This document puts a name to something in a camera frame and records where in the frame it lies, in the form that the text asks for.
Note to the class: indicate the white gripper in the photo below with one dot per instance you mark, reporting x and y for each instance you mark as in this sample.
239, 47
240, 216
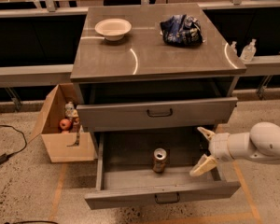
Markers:
218, 146

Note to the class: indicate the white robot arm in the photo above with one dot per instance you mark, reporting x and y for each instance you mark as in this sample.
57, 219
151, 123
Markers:
261, 144

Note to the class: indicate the grey lower open drawer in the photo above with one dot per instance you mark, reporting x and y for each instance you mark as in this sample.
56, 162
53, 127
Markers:
125, 175

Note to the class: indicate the grey upper drawer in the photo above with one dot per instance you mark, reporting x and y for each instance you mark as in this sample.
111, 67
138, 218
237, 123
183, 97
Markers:
155, 115

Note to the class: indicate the grey drawer cabinet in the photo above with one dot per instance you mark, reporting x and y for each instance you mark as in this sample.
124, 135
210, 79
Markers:
142, 68

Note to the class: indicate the clear sanitizer bottle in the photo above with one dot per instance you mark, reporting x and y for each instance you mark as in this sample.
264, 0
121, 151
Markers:
249, 51

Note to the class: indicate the blue chip bag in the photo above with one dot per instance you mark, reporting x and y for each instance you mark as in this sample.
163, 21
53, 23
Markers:
181, 31

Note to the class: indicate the small plastic bottle in box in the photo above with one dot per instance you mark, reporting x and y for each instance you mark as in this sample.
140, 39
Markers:
69, 109

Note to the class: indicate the cardboard box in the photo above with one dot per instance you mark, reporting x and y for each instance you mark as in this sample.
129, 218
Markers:
62, 147

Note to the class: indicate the red apple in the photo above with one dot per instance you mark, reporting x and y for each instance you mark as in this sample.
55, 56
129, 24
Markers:
65, 124

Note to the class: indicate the white paper bowl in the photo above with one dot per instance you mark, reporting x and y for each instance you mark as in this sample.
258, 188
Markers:
113, 29

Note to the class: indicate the grey metal rail shelf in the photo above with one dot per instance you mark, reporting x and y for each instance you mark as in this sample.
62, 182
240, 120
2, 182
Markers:
49, 75

